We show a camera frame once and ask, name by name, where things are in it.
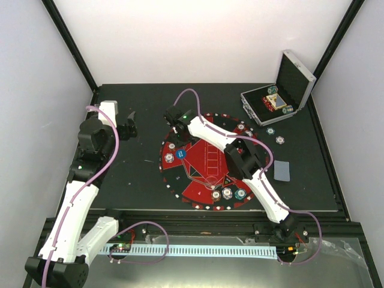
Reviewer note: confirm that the green chip stack case front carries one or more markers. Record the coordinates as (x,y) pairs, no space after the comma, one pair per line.
(288,109)

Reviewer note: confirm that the round red black poker mat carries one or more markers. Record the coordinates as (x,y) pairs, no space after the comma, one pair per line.
(185,179)

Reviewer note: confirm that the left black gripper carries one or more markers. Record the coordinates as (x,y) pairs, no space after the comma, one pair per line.
(125,134)

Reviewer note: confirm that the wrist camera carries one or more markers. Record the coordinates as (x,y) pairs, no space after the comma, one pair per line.
(172,114)
(110,108)

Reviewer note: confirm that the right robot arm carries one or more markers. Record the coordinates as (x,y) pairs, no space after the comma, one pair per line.
(242,162)

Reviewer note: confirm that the white slotted cable duct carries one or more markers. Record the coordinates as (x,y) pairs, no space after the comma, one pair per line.
(257,252)

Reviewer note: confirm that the grey white chip stack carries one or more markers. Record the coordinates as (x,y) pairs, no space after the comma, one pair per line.
(280,140)

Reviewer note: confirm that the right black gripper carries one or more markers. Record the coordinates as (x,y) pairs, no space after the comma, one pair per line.
(179,143)

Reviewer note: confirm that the aluminium poker case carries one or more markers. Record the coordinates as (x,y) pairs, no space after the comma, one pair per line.
(295,82)

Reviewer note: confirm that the blue small blind button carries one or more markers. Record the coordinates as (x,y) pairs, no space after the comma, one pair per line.
(180,154)

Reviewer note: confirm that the pyramid card box in case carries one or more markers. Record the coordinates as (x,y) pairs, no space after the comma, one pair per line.
(276,101)

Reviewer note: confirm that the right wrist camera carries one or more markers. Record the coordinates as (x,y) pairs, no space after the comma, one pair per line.
(172,114)

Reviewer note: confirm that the clear round dealer button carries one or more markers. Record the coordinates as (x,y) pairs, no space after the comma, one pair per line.
(211,182)

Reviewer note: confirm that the red dice in case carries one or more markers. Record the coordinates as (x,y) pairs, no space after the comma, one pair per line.
(268,104)

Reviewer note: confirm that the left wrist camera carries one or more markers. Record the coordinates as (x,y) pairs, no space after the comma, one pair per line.
(110,108)

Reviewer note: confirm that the black triangular marker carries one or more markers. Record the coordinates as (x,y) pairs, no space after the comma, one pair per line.
(227,181)

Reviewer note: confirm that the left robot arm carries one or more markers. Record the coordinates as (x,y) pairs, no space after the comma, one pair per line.
(65,258)

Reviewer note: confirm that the green chip stack in case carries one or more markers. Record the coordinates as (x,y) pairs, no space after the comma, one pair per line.
(272,90)

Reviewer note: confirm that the blue card deck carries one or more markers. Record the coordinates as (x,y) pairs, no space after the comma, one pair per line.
(282,171)

